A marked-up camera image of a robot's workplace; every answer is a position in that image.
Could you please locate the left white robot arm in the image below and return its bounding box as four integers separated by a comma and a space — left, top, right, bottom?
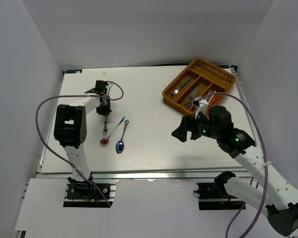
54, 80, 112, 198

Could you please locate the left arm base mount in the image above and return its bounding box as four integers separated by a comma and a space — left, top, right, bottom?
63, 177, 109, 208

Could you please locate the plain iridescent spoon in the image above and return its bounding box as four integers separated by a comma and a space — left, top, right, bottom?
100, 117, 126, 145

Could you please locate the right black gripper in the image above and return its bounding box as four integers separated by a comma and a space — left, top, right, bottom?
171, 110, 221, 142

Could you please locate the orange chopstick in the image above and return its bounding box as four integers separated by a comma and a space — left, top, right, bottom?
207, 95, 221, 109
206, 96, 220, 113

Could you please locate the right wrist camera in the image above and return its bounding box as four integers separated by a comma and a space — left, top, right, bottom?
193, 97, 209, 119

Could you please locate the woven wicker cutlery tray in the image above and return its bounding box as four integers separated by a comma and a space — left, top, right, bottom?
162, 59, 236, 116

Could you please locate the ornate iridescent spoon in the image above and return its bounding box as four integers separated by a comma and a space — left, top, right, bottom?
115, 119, 129, 154

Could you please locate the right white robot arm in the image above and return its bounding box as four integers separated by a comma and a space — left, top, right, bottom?
171, 106, 298, 237

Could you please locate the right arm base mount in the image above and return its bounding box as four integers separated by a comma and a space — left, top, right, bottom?
193, 171, 244, 211

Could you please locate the green handled fork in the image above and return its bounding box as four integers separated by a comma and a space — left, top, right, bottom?
172, 77, 192, 96

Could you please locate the pink handled fork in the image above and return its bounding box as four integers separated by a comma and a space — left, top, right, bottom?
102, 115, 109, 136

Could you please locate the brown handled knife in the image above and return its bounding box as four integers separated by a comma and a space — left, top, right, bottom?
190, 86, 199, 98

